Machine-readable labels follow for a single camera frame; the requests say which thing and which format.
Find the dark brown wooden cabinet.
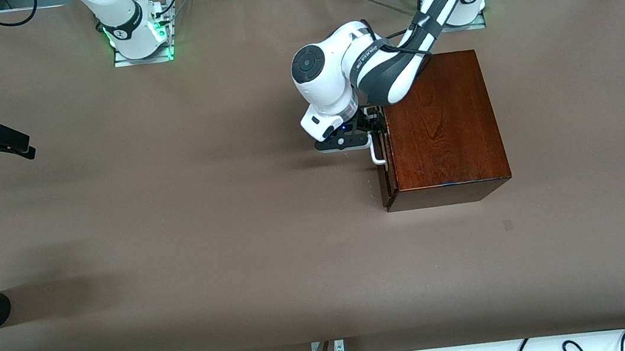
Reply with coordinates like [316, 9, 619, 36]
[365, 46, 515, 214]

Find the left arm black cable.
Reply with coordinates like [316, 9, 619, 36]
[369, 0, 436, 65]

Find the brown table cover sheet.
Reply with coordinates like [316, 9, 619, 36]
[0, 0, 625, 351]

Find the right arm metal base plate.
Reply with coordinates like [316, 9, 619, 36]
[112, 37, 176, 69]

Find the white metal drawer handle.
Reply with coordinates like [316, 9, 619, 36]
[368, 130, 388, 167]

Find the light wood drawer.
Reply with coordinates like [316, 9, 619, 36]
[374, 104, 398, 191]

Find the black hanging cable loop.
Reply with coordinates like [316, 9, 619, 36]
[0, 0, 41, 29]

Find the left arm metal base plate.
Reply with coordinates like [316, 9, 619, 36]
[440, 17, 488, 34]

